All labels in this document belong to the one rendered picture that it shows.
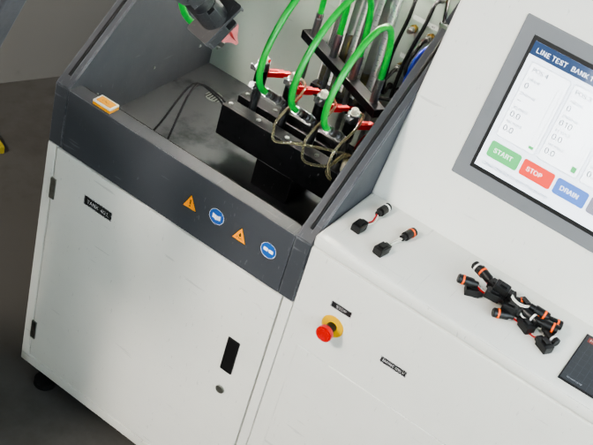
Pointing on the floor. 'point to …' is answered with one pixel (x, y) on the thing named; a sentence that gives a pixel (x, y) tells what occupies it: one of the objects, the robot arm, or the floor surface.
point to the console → (447, 116)
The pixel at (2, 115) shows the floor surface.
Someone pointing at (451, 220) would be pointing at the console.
